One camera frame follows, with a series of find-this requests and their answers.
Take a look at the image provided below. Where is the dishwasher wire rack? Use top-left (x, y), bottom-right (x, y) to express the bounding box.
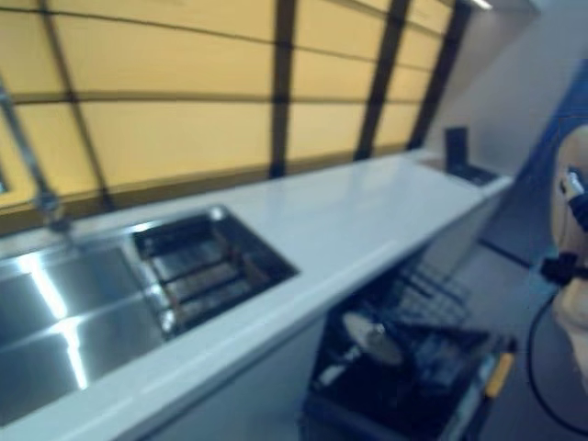
top-left (397, 260), bottom-right (475, 333)
top-left (306, 311), bottom-right (460, 428)

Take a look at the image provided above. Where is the black dish drying rack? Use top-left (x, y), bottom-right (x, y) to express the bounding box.
top-left (131, 212), bottom-right (301, 342)

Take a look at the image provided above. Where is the white cabinet door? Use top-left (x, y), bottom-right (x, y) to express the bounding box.
top-left (146, 314), bottom-right (333, 441)

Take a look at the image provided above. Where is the cream ceramic plate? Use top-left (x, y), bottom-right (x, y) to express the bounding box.
top-left (548, 122), bottom-right (588, 277)
top-left (341, 311), bottom-right (406, 365)

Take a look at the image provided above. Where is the chrome gooseneck faucet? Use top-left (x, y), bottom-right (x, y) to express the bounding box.
top-left (0, 75), bottom-right (80, 254)

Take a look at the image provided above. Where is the dishwasher lower wire rack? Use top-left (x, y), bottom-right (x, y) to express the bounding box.
top-left (306, 311), bottom-right (460, 428)

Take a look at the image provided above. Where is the stainless steel sink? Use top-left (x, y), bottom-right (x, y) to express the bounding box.
top-left (0, 204), bottom-right (302, 415)

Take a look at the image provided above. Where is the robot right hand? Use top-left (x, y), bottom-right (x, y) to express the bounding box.
top-left (557, 164), bottom-right (588, 218)

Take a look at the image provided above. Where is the open dishwasher lower rack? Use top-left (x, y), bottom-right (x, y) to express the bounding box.
top-left (299, 321), bottom-right (521, 441)

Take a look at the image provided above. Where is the white end cabinet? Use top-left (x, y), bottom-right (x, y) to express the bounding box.
top-left (424, 177), bottom-right (515, 273)

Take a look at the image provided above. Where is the dishwasher upper wire rack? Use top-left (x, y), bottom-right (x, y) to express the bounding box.
top-left (397, 260), bottom-right (475, 333)

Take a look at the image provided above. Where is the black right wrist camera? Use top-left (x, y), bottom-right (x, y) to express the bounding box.
top-left (540, 254), bottom-right (581, 282)

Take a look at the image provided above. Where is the dark open laptop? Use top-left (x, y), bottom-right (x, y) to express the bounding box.
top-left (444, 127), bottom-right (500, 187)

